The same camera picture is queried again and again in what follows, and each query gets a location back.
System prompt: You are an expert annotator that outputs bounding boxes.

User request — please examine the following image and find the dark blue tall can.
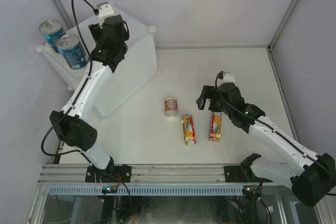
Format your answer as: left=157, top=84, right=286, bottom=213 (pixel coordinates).
left=56, top=34, right=88, bottom=70

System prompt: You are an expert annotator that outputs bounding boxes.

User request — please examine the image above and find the light blue labelled can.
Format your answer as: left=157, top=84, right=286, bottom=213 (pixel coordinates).
left=39, top=19, right=66, bottom=53

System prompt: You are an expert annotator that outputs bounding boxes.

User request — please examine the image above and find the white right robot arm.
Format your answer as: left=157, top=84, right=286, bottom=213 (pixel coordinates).
left=196, top=82, right=335, bottom=207

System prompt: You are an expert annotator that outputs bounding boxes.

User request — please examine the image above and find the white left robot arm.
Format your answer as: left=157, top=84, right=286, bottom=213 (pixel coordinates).
left=49, top=15, right=129, bottom=182

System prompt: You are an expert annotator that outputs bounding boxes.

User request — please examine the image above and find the right red sardine tin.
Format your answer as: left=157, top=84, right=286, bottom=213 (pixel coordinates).
left=209, top=112, right=222, bottom=142

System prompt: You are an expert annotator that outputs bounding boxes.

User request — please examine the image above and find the red sardine tin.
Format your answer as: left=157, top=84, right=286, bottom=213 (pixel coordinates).
left=182, top=114, right=196, bottom=145
left=209, top=112, right=222, bottom=142

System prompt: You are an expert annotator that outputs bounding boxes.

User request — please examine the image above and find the left red sardine tin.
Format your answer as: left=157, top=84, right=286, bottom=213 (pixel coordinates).
left=182, top=114, right=196, bottom=145

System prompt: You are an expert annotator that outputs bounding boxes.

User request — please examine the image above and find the pink portrait labelled can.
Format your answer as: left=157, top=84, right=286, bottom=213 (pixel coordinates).
left=164, top=98, right=178, bottom=116

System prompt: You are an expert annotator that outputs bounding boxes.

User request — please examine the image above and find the white plastic cube cabinet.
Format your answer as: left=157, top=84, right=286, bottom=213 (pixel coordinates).
left=42, top=6, right=158, bottom=118

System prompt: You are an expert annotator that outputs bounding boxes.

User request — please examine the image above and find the right controller circuit board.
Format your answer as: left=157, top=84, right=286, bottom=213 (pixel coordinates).
left=243, top=185, right=259, bottom=195

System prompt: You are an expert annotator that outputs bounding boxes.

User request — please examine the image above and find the controller circuit board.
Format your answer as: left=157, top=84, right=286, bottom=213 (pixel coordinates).
left=243, top=185, right=259, bottom=195
left=102, top=186, right=118, bottom=194

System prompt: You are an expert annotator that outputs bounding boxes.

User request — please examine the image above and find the left controller circuit board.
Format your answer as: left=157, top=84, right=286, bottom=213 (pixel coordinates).
left=102, top=186, right=118, bottom=194

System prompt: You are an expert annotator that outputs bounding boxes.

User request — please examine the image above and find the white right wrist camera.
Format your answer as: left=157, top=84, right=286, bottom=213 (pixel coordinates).
left=219, top=71, right=235, bottom=85

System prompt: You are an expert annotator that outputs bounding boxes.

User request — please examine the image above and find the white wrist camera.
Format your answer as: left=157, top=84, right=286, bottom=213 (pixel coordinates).
left=219, top=71, right=235, bottom=85
left=97, top=2, right=115, bottom=26

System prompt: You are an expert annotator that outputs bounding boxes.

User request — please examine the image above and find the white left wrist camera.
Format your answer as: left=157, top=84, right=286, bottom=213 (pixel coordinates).
left=97, top=2, right=115, bottom=26

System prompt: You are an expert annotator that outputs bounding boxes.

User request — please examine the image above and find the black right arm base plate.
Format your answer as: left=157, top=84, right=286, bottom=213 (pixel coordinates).
left=224, top=165, right=253, bottom=183

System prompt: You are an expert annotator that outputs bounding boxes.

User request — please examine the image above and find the aluminium frame rail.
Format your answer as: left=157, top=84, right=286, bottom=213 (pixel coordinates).
left=38, top=163, right=296, bottom=186

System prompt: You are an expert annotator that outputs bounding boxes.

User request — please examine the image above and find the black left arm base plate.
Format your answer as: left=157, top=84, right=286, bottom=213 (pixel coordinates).
left=85, top=165, right=132, bottom=183

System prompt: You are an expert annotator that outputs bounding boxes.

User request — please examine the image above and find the slotted grey cable duct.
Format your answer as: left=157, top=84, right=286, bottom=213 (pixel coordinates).
left=49, top=185, right=244, bottom=196

